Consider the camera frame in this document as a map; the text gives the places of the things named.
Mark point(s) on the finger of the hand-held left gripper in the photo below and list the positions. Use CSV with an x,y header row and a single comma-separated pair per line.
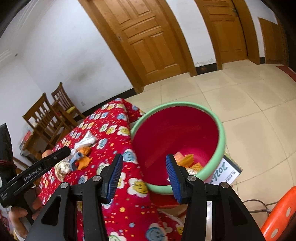
x,y
60,154

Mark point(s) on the red flat box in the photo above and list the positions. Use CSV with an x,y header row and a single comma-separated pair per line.
x,y
26,136

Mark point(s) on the orange plastic stool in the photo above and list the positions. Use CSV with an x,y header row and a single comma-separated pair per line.
x,y
282,213

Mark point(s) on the wooden dining table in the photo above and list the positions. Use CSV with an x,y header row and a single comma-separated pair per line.
x,y
32,140

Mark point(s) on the orange snack wrapper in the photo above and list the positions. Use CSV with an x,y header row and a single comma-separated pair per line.
x,y
84,162

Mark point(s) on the person's left hand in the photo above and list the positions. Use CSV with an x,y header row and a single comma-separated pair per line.
x,y
18,217

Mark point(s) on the red smiley flower blanket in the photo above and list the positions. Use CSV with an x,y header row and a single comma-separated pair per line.
x,y
129,208

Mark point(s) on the blue and white wrapper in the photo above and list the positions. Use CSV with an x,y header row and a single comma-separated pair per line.
x,y
74,161

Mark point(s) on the red doormat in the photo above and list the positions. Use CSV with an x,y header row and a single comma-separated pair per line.
x,y
289,73

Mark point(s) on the white printed cardboard box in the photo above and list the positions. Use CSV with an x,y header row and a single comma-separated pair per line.
x,y
220,171

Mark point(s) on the small wooden panel door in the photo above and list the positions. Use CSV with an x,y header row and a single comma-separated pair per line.
x,y
272,39

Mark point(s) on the narrow wooden panel door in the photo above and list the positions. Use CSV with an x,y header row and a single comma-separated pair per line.
x,y
226,30

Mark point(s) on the wide wooden panel door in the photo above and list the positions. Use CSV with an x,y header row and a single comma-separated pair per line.
x,y
143,41

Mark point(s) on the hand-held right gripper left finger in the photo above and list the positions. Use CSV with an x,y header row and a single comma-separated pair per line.
x,y
114,176

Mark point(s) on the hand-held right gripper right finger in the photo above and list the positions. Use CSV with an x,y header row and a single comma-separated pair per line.
x,y
173,176

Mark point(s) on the orange peel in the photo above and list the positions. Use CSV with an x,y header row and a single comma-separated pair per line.
x,y
84,150

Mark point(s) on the yellow seat cushion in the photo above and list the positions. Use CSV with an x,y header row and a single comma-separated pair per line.
x,y
70,109

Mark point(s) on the white tissue sheet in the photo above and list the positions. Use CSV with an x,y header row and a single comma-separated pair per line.
x,y
85,139

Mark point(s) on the wooden slat-back chair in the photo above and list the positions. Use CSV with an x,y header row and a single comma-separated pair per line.
x,y
40,118
63,99

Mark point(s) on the red basin with green rim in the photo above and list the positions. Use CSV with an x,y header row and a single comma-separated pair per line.
x,y
166,139

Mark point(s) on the orange cardboard box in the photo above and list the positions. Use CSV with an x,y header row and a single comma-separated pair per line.
x,y
179,157

